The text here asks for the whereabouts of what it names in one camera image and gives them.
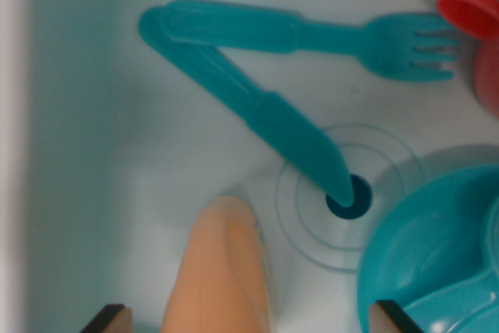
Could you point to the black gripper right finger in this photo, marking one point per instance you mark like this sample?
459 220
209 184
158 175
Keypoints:
390 321

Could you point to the teal plastic fork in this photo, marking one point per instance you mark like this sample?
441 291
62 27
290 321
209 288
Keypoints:
253 27

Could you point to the teal plastic plate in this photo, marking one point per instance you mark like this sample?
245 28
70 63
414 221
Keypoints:
409 231

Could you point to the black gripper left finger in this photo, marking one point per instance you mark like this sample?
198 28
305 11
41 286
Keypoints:
113 321

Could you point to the red plastic mug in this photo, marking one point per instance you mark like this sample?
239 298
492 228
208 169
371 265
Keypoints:
468 1

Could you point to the teal dish brush white bristles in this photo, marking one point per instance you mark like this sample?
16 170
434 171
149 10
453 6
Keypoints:
460 302

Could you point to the light blue toy sink unit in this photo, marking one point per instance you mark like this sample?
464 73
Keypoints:
97 114

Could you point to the teal plastic knife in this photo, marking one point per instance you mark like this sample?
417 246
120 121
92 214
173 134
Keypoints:
280 122

